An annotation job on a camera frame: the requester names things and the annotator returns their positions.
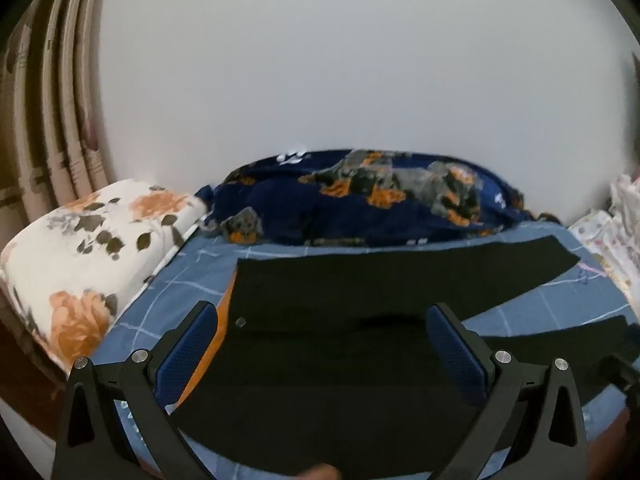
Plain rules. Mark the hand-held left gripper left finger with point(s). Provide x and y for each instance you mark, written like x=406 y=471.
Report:
x=192 y=350

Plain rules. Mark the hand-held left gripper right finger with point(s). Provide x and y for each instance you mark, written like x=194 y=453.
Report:
x=455 y=350

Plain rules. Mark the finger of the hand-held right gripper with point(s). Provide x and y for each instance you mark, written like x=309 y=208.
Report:
x=615 y=370

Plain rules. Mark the black pants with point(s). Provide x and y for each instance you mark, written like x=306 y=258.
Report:
x=325 y=360

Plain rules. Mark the blue checked bed sheet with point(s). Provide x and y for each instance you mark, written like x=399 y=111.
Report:
x=530 y=305

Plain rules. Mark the white dotted cloth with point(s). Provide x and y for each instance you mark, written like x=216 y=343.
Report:
x=612 y=245

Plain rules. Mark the white floral pillow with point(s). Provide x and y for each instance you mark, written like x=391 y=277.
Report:
x=85 y=260

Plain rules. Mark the navy dog print blanket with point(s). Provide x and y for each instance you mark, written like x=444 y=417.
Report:
x=300 y=210

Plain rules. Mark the beige patterned curtain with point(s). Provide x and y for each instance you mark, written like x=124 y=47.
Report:
x=45 y=110

